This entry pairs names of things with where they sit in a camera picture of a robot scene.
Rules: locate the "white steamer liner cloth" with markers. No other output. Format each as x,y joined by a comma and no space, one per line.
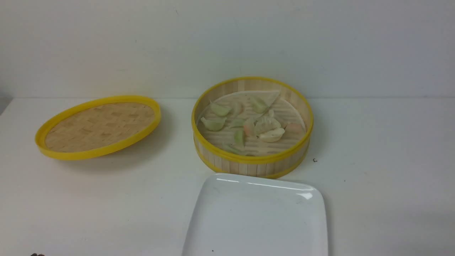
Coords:
285,113

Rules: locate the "white square plate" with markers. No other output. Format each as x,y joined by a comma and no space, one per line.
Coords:
239,215

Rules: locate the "green dumpling small middle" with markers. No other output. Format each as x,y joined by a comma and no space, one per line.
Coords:
237,123

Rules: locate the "bamboo steamer lid yellow rim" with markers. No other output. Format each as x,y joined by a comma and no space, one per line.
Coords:
98,127

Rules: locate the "pink dumpling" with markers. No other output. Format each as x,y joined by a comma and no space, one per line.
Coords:
295,128
249,127

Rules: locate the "bamboo steamer basket yellow rim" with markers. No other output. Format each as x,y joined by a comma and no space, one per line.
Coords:
270,166

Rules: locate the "pink dumpling right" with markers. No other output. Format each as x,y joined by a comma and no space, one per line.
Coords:
295,128

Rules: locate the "green dumpling back centre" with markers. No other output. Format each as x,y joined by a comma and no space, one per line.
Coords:
258,104

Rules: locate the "white dumpling large pleated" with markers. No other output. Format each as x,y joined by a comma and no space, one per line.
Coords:
266,123

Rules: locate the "cream dumpling front right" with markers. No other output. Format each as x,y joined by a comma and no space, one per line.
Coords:
272,136

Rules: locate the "green dumpling back left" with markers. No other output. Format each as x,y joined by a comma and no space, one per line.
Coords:
219,110

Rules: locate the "green dumpling far left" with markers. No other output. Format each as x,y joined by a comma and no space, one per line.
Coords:
213,124

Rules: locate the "green dumpling front centre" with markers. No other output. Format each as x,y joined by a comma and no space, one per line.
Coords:
239,139

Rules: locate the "pink dumpling centre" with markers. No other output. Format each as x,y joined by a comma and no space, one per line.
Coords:
249,127

